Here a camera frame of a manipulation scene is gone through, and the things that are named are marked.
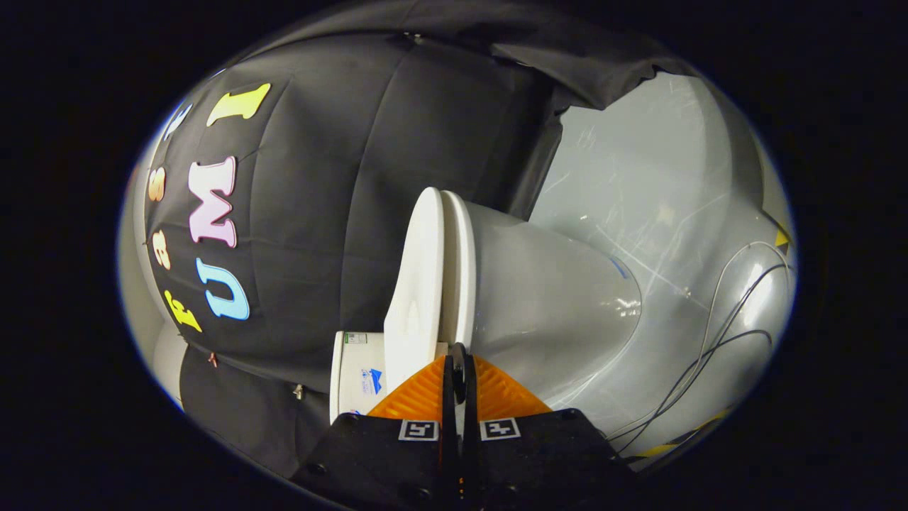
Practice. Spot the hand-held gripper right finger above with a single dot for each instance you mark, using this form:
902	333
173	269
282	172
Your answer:
546	454

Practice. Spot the white toilet with tank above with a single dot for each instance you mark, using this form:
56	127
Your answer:
553	305

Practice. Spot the black backdrop cloth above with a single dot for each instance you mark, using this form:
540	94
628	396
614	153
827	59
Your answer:
319	213

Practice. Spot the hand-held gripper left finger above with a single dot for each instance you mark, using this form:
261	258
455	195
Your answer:
369	454

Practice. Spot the yellow black floor tape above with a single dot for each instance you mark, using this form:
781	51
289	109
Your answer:
667	447

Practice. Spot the white toilet lid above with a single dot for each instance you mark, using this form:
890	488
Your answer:
418	284

